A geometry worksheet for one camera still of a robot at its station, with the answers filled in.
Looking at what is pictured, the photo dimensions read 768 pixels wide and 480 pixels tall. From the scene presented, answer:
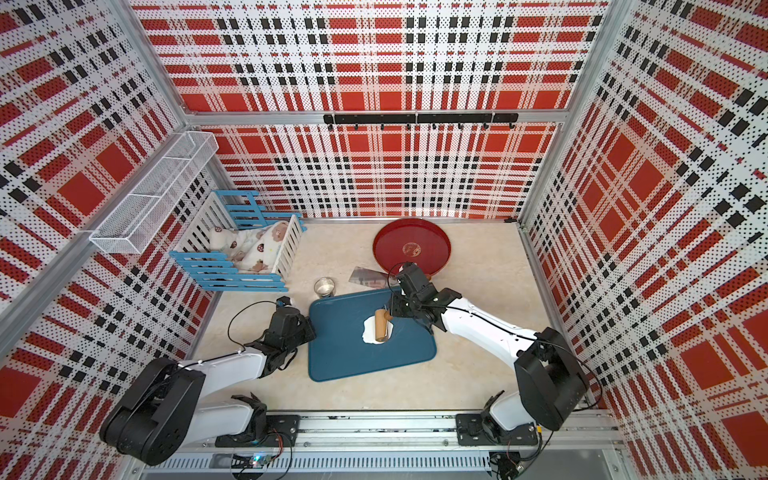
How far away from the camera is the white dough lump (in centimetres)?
90

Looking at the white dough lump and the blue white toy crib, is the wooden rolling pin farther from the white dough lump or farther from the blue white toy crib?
the blue white toy crib

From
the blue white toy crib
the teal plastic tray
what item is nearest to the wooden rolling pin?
the teal plastic tray

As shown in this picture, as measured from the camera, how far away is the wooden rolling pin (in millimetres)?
881

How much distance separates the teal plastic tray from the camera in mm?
855

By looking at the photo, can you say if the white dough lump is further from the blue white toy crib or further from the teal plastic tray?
the blue white toy crib

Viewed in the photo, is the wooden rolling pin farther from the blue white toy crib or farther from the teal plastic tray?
Answer: the blue white toy crib

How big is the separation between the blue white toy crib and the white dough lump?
0.32m

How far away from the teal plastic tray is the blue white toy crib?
0.20 m

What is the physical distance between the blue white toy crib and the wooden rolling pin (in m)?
0.35

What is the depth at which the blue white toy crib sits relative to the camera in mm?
968

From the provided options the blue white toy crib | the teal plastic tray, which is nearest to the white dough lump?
the teal plastic tray
